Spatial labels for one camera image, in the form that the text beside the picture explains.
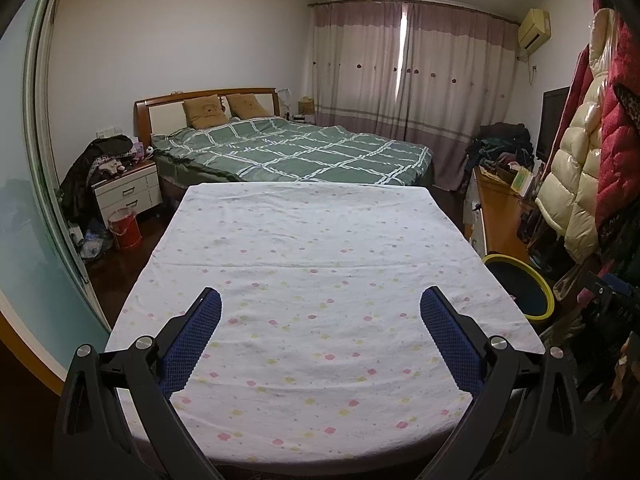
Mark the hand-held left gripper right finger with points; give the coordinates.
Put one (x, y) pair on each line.
(450, 340)

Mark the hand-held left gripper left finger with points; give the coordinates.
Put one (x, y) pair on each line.
(192, 340)

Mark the dark bin with yellow rim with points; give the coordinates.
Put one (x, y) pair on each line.
(520, 285)

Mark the clear plastic bag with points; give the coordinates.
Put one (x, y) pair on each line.
(567, 280)

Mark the cream puffer jacket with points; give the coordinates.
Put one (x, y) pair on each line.
(575, 175)

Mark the red bucket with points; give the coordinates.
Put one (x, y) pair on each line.
(124, 227)

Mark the wooden desk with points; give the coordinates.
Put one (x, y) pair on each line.
(500, 215)

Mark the floral white tablecloth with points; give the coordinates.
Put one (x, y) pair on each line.
(310, 270)

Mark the crumpled bags on floor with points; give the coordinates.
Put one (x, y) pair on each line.
(90, 247)

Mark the green box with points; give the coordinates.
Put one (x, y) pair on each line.
(522, 180)

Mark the red quilted jacket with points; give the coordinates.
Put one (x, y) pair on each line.
(620, 140)

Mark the white nightstand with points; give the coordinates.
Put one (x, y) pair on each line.
(127, 192)

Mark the clothes pile on desk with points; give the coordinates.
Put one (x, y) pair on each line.
(500, 147)

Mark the black television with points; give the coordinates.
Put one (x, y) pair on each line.
(552, 120)

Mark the leopard print scarf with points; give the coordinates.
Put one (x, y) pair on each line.
(627, 102)

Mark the dark clothes pile on nightstand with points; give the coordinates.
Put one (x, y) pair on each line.
(100, 165)

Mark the green plaid duvet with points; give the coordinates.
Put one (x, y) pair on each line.
(310, 152)

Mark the wooden bed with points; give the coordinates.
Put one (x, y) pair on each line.
(165, 120)

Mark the brown bear face pillow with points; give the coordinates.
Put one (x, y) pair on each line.
(205, 112)

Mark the glass wardrobe sliding door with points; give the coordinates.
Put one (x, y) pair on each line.
(30, 160)

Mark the wide pink and white curtain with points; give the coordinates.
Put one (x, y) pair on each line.
(450, 85)

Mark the yellowed air conditioner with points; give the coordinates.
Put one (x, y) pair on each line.
(534, 27)

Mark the narrow pink and white curtain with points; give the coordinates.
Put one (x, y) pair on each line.
(355, 70)

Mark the white wall socket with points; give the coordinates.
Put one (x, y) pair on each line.
(106, 133)

